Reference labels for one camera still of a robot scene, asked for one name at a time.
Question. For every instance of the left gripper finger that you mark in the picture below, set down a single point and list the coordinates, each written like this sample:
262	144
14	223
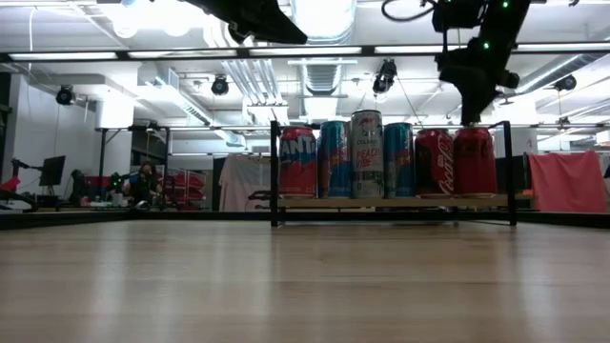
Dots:
271	24

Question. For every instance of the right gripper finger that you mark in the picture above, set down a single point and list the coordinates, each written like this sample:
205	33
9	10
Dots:
474	109

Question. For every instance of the red soda can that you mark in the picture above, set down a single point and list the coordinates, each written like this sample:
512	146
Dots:
474	162

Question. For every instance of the red Coca-Cola can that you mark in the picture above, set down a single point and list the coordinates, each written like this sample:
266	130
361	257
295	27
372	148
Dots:
433	162

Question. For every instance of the blue silver Red Bull can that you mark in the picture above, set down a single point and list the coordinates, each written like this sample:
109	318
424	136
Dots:
335	162
399	162

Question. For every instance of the white Celsius can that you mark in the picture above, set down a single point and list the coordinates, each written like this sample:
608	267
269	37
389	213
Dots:
367	157

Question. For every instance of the red Fanta strawberry can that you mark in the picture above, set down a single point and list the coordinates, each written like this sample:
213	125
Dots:
298	162

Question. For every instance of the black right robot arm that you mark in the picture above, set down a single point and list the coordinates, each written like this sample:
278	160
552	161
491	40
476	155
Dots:
505	19

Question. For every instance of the ceiling air vent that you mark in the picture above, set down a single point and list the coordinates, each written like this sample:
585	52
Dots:
321	78

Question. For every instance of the black computer monitor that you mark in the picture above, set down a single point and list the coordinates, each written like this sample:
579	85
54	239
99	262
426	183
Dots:
522	174
51	170

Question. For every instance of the black beam with light strips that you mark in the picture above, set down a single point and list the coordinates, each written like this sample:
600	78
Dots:
121	54

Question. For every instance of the red fabric cover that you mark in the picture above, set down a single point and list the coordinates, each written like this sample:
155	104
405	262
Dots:
567	181

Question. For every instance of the white fabric cover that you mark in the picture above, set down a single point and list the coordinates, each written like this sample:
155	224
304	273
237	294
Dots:
243	181

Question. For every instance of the red storage bin rack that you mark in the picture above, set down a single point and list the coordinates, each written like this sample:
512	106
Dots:
188	188

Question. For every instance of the black high table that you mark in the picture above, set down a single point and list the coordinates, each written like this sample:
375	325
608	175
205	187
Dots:
102	152

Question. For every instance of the person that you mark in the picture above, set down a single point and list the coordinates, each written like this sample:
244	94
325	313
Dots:
143	183

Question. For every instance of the black dome camera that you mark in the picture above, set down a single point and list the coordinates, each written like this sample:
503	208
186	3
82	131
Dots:
565	82
219	86
65	95

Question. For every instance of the black hanging camera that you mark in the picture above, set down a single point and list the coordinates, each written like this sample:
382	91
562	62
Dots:
385	76

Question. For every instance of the wooden shelf with black frame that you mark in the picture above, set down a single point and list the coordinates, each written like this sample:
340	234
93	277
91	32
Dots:
381	202

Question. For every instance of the black aluminium rig frame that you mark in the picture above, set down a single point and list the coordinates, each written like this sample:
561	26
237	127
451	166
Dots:
71	220

